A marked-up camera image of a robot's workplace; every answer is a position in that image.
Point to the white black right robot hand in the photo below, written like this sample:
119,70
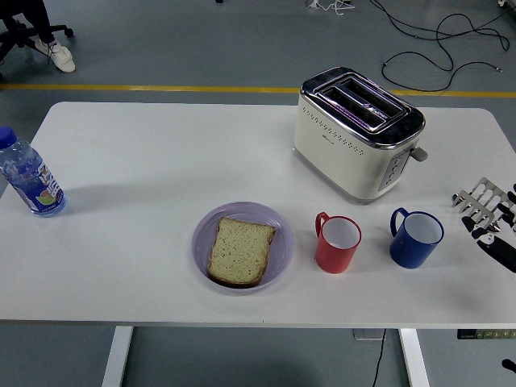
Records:
500,246

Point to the blue enamel cup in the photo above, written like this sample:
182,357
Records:
411,250

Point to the red enamel cup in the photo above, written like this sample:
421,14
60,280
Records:
332,258

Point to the bread slice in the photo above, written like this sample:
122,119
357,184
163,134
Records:
240,252

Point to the silver metal toast rack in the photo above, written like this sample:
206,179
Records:
481,197

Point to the table height control panel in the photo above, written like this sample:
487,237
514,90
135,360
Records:
483,334

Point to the white table leg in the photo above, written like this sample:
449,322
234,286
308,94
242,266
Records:
117,359
415,359

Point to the grey box under table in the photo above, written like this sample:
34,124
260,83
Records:
364,334

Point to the cream chrome toaster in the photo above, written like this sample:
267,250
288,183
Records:
338,157

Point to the purple round plate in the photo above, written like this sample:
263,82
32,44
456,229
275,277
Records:
282,242

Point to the yellow floor tape line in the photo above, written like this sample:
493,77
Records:
161,87

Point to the clear bottle blue cap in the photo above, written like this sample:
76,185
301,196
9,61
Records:
34,181

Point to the person's white shoe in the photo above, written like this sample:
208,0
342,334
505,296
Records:
60,56

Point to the person's leg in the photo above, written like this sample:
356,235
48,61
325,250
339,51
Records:
40,20

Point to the black office chair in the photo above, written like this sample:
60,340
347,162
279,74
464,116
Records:
16,34

